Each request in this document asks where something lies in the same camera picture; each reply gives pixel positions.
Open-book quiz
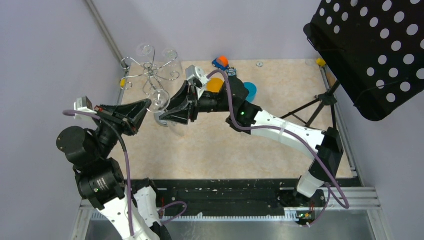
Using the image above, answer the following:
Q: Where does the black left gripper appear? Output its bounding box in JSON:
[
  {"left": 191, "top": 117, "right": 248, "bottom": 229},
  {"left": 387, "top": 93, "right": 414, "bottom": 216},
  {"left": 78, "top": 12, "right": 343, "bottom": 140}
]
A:
[{"left": 92, "top": 97, "right": 151, "bottom": 156}]

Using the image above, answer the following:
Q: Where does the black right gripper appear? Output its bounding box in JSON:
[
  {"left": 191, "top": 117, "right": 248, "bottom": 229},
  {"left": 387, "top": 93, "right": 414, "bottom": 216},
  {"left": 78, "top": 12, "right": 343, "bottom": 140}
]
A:
[{"left": 159, "top": 82, "right": 234, "bottom": 126}]

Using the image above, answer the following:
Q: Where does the clear wine glass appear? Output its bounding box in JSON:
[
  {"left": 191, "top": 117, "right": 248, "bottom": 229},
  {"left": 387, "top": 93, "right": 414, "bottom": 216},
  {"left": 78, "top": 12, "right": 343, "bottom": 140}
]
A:
[
  {"left": 135, "top": 43, "right": 156, "bottom": 70},
  {"left": 147, "top": 89, "right": 187, "bottom": 137}
]

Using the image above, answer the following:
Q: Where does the yellow plastic wine glass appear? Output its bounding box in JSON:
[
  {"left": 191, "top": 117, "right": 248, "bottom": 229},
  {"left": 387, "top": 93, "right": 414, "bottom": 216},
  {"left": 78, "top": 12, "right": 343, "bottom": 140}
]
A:
[{"left": 206, "top": 77, "right": 224, "bottom": 93}]

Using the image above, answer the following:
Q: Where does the blue plastic wine glass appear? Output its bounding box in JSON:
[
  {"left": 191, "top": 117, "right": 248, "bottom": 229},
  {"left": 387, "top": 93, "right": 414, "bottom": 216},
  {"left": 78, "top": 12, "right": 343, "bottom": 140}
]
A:
[{"left": 243, "top": 82, "right": 258, "bottom": 103}]

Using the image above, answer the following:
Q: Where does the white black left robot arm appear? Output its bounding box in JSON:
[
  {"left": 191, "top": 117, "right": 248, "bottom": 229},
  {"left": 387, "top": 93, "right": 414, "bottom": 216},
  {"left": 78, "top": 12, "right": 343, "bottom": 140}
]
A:
[{"left": 56, "top": 99, "right": 171, "bottom": 240}]

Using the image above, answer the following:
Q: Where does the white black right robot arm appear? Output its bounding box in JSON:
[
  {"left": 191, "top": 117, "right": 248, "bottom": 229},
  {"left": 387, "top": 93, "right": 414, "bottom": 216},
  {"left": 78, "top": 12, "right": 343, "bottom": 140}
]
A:
[{"left": 158, "top": 77, "right": 344, "bottom": 206}]

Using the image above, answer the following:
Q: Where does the chrome wine glass rack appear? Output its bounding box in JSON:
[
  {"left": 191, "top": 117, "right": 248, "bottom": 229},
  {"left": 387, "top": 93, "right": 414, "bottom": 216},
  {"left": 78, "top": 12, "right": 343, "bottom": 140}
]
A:
[{"left": 119, "top": 49, "right": 182, "bottom": 98}]

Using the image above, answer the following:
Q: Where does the clear wine glass back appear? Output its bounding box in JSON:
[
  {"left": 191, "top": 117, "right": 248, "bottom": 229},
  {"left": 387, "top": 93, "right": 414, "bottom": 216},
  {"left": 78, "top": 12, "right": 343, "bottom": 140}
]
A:
[{"left": 135, "top": 43, "right": 156, "bottom": 70}]

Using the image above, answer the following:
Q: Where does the clear textured glass right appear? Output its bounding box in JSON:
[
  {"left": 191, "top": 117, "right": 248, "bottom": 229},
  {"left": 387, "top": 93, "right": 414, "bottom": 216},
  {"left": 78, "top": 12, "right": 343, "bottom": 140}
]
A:
[{"left": 162, "top": 48, "right": 183, "bottom": 81}]

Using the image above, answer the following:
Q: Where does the blue orange toy car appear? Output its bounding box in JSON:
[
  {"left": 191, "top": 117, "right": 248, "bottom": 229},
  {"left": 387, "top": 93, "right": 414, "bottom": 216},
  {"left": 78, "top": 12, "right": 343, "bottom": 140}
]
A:
[{"left": 212, "top": 55, "right": 229, "bottom": 71}]

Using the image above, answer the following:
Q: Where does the yellow corner block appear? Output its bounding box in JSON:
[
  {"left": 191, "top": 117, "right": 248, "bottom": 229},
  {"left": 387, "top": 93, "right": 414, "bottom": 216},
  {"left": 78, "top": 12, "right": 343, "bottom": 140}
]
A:
[{"left": 315, "top": 58, "right": 327, "bottom": 67}]

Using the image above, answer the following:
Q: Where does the black tripod stand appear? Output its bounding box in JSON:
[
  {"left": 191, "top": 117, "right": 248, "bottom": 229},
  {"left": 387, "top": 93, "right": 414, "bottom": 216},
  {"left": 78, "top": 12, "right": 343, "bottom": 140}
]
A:
[{"left": 280, "top": 80, "right": 341, "bottom": 129}]

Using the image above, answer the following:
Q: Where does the black perforated music stand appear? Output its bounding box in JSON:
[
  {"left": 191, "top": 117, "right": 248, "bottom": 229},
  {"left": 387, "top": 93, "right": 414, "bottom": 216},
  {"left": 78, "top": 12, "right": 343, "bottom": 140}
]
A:
[{"left": 303, "top": 0, "right": 424, "bottom": 122}]

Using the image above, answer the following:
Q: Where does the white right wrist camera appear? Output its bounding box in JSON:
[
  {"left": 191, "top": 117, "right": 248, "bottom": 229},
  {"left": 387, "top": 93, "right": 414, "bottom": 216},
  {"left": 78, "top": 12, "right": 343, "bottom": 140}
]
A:
[{"left": 185, "top": 65, "right": 209, "bottom": 89}]

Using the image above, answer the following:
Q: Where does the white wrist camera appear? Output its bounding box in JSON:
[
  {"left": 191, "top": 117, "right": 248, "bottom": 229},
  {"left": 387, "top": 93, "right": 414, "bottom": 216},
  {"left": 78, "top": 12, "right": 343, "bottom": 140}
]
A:
[
  {"left": 185, "top": 65, "right": 209, "bottom": 89},
  {"left": 73, "top": 96, "right": 95, "bottom": 113}
]

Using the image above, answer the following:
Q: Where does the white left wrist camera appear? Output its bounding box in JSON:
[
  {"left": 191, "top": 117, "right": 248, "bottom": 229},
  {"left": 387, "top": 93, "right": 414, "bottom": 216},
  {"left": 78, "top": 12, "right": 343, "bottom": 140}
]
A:
[{"left": 73, "top": 96, "right": 95, "bottom": 113}]

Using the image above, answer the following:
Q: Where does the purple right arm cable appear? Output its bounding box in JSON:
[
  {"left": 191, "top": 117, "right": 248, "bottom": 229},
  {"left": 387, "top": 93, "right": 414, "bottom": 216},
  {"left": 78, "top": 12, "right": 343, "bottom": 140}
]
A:
[{"left": 206, "top": 69, "right": 351, "bottom": 228}]

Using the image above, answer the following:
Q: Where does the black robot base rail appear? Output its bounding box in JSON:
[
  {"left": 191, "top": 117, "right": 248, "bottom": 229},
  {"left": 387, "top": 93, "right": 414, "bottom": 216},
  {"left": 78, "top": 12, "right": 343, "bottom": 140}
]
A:
[{"left": 125, "top": 178, "right": 362, "bottom": 220}]

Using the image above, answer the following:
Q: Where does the aluminium frame rail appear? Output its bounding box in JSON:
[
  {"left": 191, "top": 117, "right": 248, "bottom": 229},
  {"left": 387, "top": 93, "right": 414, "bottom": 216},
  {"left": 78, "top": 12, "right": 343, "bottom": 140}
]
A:
[{"left": 83, "top": 0, "right": 124, "bottom": 63}]

